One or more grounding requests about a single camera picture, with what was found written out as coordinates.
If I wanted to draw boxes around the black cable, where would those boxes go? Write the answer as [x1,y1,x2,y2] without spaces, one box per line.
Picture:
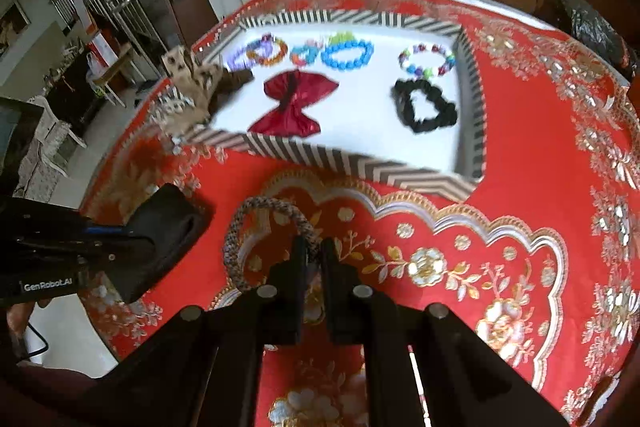
[25,319,52,362]

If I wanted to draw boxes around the purple bead bracelet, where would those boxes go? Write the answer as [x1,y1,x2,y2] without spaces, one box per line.
[226,42,266,71]

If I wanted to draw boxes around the striped edge white tray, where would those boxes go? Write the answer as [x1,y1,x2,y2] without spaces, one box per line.
[150,9,488,202]

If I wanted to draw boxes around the black scrunchie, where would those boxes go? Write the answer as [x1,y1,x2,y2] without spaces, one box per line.
[390,78,459,136]

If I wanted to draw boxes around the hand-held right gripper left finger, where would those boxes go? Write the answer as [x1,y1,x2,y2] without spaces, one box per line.
[87,234,308,427]

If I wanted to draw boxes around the person's left hand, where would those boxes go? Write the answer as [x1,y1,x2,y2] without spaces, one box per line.
[6,297,53,343]

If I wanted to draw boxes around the multicolour bead bracelet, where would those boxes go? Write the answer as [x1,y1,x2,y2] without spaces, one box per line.
[398,42,457,79]

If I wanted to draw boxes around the blue bead bracelet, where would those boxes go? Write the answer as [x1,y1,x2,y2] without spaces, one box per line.
[320,39,375,73]

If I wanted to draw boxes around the amber bead bracelet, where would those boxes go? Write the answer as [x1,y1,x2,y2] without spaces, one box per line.
[245,34,290,68]

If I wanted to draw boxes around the grey braided bracelet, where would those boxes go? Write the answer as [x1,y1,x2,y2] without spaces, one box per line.
[222,196,321,293]

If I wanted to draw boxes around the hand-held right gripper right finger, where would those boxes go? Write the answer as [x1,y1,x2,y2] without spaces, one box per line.
[320,238,571,427]

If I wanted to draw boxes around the framed picture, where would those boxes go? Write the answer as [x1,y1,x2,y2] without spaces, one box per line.
[0,0,32,58]

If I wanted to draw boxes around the large leopard print hair bow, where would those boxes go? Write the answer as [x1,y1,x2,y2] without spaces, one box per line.
[162,47,254,118]

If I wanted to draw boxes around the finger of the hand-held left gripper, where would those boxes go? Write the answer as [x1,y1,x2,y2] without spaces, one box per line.
[107,183,213,305]

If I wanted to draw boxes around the green star bead bracelet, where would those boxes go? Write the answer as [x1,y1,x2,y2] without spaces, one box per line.
[327,31,357,50]

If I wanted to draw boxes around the metal stair railing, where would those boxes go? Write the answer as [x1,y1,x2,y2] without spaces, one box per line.
[50,0,167,84]

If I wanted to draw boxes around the red satin hair bow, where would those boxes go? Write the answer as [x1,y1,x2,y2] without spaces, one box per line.
[247,69,339,138]

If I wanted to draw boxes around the black plastic bag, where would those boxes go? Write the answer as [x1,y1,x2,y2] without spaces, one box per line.
[555,0,640,80]

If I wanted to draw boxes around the pastel bead bracelet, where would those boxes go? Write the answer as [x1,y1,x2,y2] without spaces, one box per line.
[290,39,325,68]

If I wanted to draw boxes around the red floral tablecloth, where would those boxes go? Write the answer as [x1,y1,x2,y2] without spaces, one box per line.
[80,0,640,427]

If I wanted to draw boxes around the white plastic chair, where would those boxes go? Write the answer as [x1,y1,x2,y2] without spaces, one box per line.
[29,94,87,178]

